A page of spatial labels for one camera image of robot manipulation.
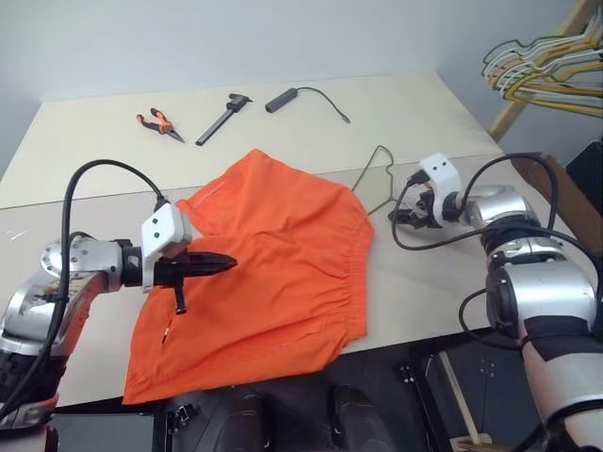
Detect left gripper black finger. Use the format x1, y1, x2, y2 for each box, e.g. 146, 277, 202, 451
187, 252, 238, 267
187, 264, 236, 279

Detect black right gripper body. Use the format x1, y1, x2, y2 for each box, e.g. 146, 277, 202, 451
403, 184, 443, 228

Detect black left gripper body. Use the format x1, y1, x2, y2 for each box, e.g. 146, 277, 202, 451
153, 253, 190, 315

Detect thin wire hanger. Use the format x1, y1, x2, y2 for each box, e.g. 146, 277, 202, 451
350, 144, 411, 217

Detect orange shorts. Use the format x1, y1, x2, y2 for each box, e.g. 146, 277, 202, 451
122, 148, 376, 406

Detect wooden clothes rack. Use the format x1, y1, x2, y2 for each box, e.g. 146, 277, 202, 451
488, 0, 603, 141

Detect black caliper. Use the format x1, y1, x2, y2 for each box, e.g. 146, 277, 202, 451
195, 93, 254, 147

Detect brown cardboard box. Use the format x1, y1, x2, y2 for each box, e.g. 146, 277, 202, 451
511, 153, 603, 265

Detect black case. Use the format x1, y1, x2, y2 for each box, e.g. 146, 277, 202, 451
564, 138, 603, 213

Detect wooden slat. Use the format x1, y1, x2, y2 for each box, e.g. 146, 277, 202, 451
437, 351, 494, 452

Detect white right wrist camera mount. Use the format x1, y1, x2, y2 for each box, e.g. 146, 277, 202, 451
420, 153, 461, 223

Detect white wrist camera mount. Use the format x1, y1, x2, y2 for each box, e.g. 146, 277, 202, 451
140, 204, 194, 294
420, 153, 461, 223

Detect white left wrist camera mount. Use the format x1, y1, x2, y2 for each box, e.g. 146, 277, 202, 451
140, 204, 194, 294

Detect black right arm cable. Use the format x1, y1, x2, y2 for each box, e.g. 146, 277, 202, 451
392, 151, 560, 350

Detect orange handled needle-nose pliers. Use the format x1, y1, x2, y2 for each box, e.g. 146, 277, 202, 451
136, 107, 186, 144

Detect white wire hanger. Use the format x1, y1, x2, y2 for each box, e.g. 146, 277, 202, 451
484, 44, 603, 93

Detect black adapter with cable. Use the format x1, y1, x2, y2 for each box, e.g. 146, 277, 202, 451
265, 86, 352, 125

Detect yellow wire hanger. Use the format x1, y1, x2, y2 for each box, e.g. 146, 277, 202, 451
511, 89, 603, 118
498, 60, 603, 101

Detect black metal table frame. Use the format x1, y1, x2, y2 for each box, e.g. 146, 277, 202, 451
399, 346, 543, 452

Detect bunch of wire hangers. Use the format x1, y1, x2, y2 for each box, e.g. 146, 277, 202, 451
481, 25, 603, 79

